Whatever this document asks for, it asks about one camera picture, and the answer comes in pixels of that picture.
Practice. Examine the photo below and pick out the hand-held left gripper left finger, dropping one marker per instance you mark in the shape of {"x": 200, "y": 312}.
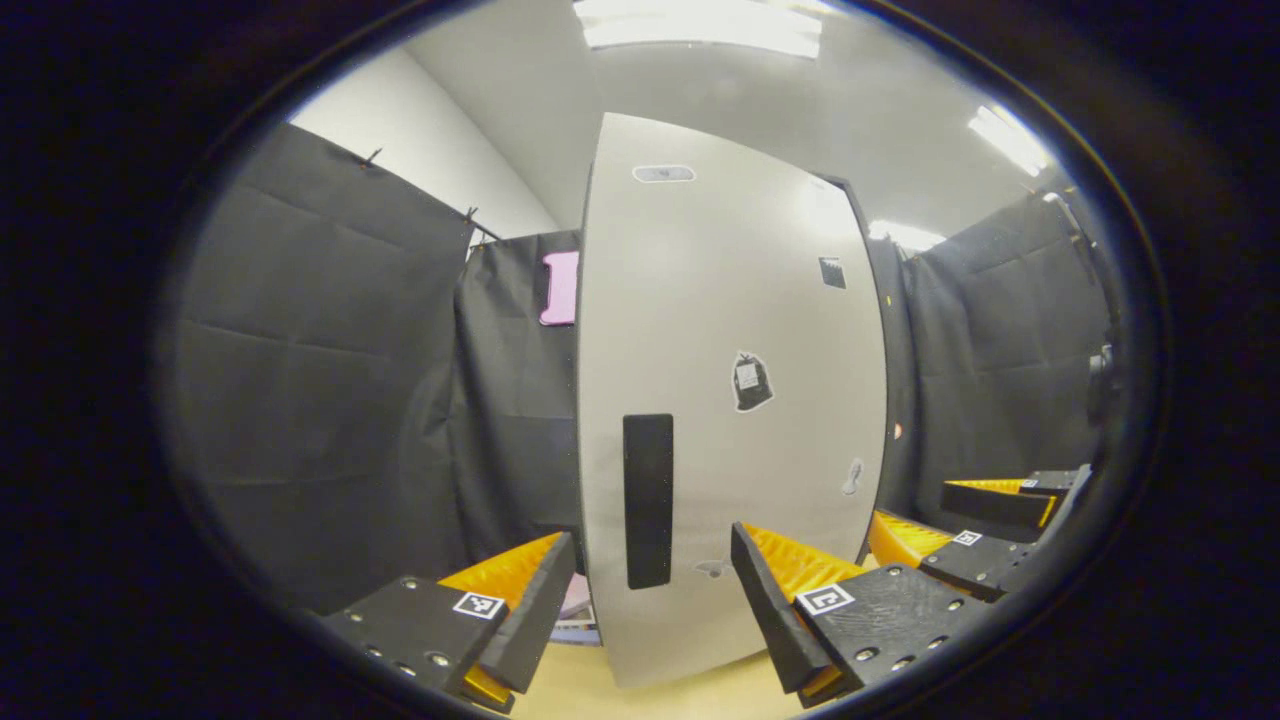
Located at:
{"x": 540, "y": 620}

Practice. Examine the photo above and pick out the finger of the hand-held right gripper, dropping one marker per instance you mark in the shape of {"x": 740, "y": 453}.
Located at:
{"x": 985, "y": 565}
{"x": 1000, "y": 505}

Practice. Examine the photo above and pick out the stack of small boxes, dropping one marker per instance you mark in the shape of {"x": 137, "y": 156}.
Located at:
{"x": 578, "y": 610}

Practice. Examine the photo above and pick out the beige cabinet door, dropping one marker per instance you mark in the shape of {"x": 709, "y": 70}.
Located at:
{"x": 720, "y": 300}

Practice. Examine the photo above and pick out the grey cabinet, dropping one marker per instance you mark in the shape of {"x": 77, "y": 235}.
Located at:
{"x": 893, "y": 400}

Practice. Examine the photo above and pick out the large ceiling light panel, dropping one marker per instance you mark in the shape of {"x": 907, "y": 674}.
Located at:
{"x": 700, "y": 25}

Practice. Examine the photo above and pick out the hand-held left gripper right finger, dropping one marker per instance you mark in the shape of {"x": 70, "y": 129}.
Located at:
{"x": 775, "y": 625}

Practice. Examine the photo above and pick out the black backdrop cloth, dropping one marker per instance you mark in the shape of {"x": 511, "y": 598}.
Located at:
{"x": 320, "y": 350}

